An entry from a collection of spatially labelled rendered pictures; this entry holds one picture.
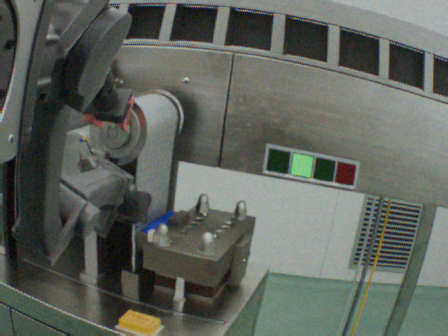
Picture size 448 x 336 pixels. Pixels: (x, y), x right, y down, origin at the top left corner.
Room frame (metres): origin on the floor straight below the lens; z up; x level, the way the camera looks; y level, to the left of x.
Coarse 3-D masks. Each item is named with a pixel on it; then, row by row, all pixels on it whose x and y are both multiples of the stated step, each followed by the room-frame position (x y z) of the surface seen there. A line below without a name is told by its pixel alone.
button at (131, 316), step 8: (128, 312) 1.11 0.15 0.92; (136, 312) 1.13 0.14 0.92; (120, 320) 1.07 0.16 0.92; (128, 320) 1.07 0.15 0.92; (136, 320) 1.08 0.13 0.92; (144, 320) 1.09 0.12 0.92; (152, 320) 1.10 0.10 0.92; (128, 328) 1.06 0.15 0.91; (136, 328) 1.06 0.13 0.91; (144, 328) 1.06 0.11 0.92; (152, 328) 1.07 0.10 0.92
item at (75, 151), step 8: (80, 128) 1.43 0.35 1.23; (88, 128) 1.44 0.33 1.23; (72, 136) 1.39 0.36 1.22; (80, 136) 1.37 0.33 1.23; (88, 136) 1.39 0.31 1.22; (72, 144) 1.38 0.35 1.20; (80, 144) 1.38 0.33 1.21; (64, 152) 1.39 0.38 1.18; (72, 152) 1.38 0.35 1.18; (80, 152) 1.38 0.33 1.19; (64, 160) 1.39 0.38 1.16; (72, 160) 1.38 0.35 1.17; (80, 160) 1.38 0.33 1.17; (64, 168) 1.39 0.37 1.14; (72, 168) 1.38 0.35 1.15
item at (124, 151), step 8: (136, 120) 1.34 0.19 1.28; (96, 128) 1.36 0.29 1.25; (136, 128) 1.34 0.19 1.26; (96, 136) 1.36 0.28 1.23; (136, 136) 1.34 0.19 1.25; (128, 144) 1.34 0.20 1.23; (136, 144) 1.34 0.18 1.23; (112, 152) 1.35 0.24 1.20; (120, 152) 1.34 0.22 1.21; (128, 152) 1.34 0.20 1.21
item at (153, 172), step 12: (156, 156) 1.45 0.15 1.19; (168, 156) 1.54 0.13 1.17; (144, 168) 1.38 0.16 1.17; (156, 168) 1.46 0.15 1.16; (168, 168) 1.56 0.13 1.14; (144, 180) 1.39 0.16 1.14; (156, 180) 1.47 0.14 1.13; (168, 180) 1.57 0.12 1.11; (144, 192) 1.40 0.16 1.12; (156, 192) 1.48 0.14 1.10; (156, 204) 1.49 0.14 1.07; (156, 216) 1.50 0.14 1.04; (132, 240) 1.34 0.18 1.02
